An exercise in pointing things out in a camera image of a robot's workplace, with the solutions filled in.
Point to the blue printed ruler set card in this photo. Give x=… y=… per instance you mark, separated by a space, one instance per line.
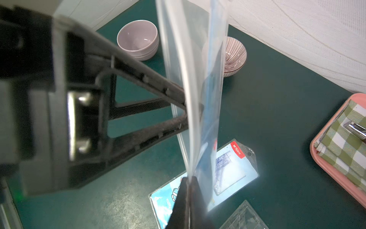
x=236 y=167

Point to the clear ruler set pouch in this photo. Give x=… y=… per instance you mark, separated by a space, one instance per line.
x=193 y=37

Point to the plain lilac bowl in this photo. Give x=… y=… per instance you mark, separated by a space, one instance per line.
x=140 y=39

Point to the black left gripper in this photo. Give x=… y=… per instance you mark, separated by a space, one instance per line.
x=54 y=101

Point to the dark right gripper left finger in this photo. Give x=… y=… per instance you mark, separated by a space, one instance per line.
x=179 y=218

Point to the green white checkered cloth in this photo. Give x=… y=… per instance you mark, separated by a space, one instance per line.
x=343 y=150

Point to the wooden handled metal scraper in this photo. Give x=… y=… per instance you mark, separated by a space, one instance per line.
x=356 y=130

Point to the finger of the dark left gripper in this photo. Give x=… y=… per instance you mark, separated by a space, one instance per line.
x=127 y=146
x=134 y=71

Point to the pink plastic tray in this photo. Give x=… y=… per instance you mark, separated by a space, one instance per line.
x=346 y=184

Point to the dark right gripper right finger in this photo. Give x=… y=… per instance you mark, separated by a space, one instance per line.
x=198 y=210

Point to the purple striped bowl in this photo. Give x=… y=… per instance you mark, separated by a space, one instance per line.
x=235 y=58

